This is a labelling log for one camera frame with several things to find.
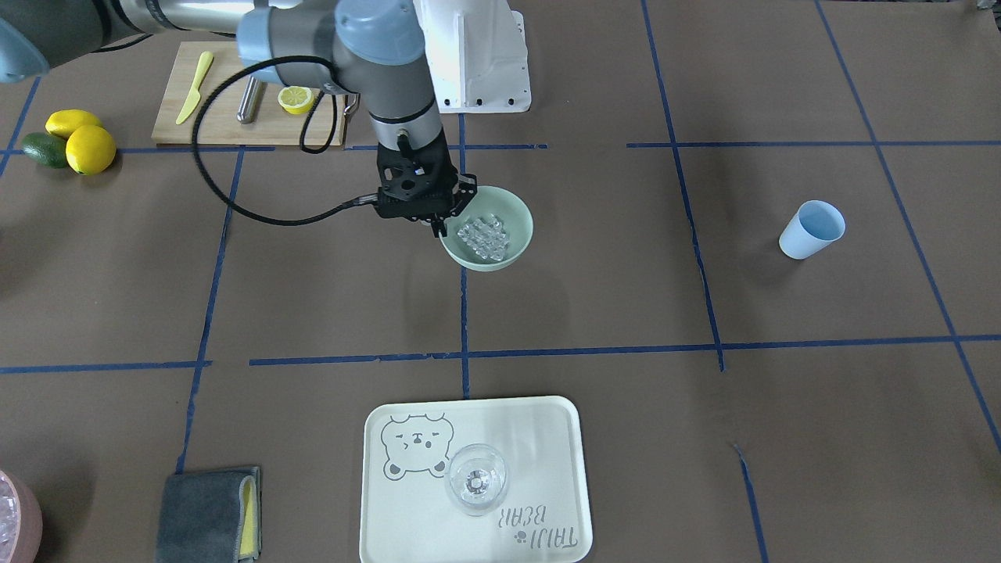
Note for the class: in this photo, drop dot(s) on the pink bowl of ice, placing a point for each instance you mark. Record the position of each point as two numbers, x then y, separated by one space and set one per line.
21 520

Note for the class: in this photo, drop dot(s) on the light blue plastic cup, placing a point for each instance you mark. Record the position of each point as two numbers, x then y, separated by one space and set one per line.
814 226

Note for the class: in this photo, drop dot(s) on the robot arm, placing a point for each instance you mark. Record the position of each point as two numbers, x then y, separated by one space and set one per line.
375 49

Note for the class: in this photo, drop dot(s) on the whole yellow lemon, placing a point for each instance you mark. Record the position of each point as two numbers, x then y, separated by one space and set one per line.
90 150

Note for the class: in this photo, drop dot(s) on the cream bear serving tray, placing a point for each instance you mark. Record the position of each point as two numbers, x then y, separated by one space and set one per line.
406 515

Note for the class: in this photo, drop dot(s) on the steel muddler black tip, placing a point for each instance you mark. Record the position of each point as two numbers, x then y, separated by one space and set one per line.
249 103

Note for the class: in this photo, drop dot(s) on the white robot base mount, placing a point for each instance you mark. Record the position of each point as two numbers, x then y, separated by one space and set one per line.
477 55

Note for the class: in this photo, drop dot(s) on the yellow plastic knife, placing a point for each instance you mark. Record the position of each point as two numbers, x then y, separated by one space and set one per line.
193 96

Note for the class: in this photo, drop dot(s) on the grey folded cloth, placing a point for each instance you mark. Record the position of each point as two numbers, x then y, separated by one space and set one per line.
211 516

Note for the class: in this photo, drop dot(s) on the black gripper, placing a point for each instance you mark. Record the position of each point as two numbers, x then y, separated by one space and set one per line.
466 190

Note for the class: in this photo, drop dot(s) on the ice cubes in green bowl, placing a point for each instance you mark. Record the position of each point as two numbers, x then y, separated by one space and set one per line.
486 237

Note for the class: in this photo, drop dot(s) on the green ceramic bowl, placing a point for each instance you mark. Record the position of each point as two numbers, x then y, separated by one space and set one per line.
510 209

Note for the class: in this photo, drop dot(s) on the lemon half slice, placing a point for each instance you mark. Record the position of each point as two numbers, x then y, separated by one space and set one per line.
296 100

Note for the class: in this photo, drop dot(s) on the clear wine glass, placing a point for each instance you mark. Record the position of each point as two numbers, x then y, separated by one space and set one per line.
477 479

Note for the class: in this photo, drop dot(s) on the green lime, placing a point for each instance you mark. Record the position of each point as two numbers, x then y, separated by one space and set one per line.
46 149

